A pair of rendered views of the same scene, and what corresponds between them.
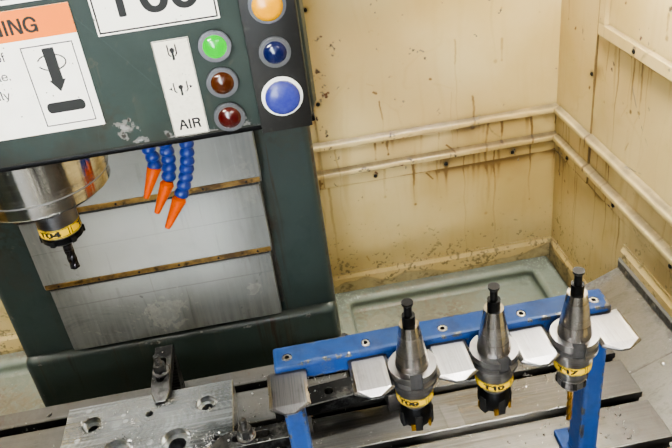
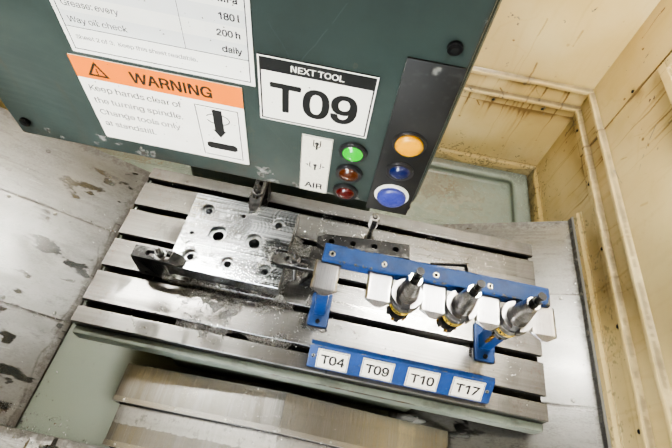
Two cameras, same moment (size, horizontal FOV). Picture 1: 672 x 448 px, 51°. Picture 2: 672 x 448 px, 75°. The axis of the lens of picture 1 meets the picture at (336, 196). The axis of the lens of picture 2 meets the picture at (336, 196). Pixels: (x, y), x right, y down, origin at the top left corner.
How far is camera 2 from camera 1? 0.33 m
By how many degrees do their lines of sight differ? 24
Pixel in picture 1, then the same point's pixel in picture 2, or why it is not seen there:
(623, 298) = (559, 243)
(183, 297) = not seen: hidden behind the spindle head
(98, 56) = (256, 127)
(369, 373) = (378, 287)
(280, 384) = (322, 270)
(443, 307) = (445, 182)
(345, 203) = not seen: hidden behind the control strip
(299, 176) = not seen: hidden behind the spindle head
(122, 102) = (266, 158)
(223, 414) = (286, 236)
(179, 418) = (260, 227)
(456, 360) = (435, 301)
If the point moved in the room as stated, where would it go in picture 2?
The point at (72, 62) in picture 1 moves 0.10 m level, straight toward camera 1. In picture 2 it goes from (234, 125) to (229, 214)
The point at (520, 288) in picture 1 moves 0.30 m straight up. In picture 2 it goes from (499, 190) to (531, 143)
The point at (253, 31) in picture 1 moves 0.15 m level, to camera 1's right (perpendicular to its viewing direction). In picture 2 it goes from (389, 155) to (549, 196)
